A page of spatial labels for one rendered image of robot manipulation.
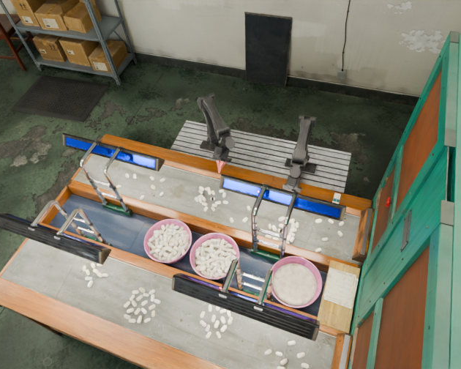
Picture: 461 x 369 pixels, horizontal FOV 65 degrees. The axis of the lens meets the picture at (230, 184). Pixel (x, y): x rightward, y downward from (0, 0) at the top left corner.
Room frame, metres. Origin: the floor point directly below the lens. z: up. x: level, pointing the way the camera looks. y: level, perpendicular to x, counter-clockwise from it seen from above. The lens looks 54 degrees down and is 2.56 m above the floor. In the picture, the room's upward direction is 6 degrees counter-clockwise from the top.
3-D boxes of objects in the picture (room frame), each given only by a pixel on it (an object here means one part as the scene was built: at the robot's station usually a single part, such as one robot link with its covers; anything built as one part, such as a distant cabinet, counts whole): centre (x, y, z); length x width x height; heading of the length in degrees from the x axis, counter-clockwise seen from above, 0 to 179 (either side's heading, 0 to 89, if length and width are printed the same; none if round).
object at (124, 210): (1.33, 0.68, 0.90); 0.20 x 0.19 x 0.45; 64
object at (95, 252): (0.89, 0.88, 1.08); 0.62 x 0.08 x 0.07; 64
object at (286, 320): (0.47, 0.00, 1.08); 0.62 x 0.08 x 0.07; 64
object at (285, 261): (0.65, -0.27, 0.72); 0.27 x 0.27 x 0.10
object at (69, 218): (0.97, 0.85, 0.90); 0.20 x 0.19 x 0.45; 64
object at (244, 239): (1.06, 0.21, 0.71); 1.81 x 0.05 x 0.11; 64
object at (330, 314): (0.56, -0.47, 0.77); 0.33 x 0.15 x 0.01; 154
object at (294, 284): (0.65, -0.27, 0.71); 0.22 x 0.22 x 0.06
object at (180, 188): (1.22, 0.13, 0.73); 1.81 x 0.30 x 0.02; 64
